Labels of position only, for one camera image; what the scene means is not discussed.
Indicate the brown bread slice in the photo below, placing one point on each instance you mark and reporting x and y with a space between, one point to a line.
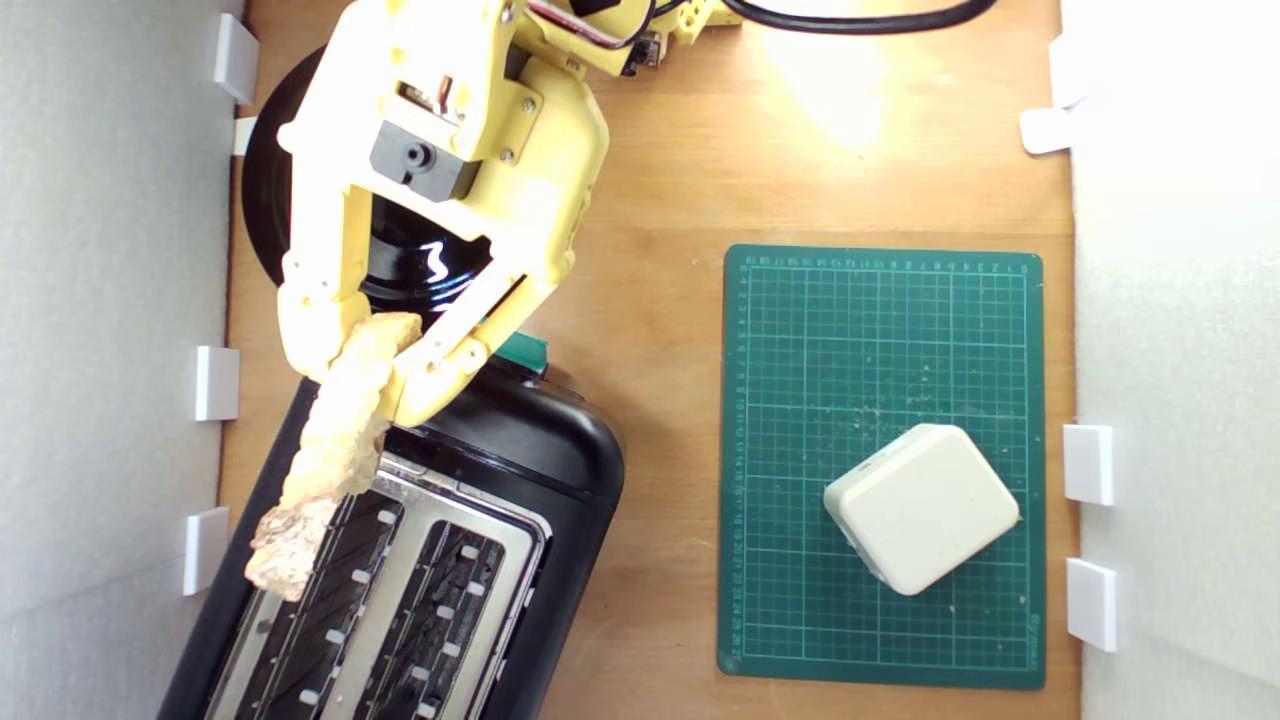
340 440

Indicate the green toaster lever knob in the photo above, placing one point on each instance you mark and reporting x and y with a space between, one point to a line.
525 352

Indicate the black two-slot toaster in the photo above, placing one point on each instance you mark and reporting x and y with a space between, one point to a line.
560 470

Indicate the black round plate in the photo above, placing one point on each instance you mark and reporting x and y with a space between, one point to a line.
420 260

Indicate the green cutting mat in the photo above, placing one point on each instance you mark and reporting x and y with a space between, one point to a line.
800 350

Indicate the white rounded block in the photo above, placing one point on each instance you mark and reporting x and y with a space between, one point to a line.
920 510

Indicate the small white wall clip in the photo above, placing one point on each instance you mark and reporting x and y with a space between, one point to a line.
1090 603
1088 465
1045 130
236 57
244 135
216 383
205 550

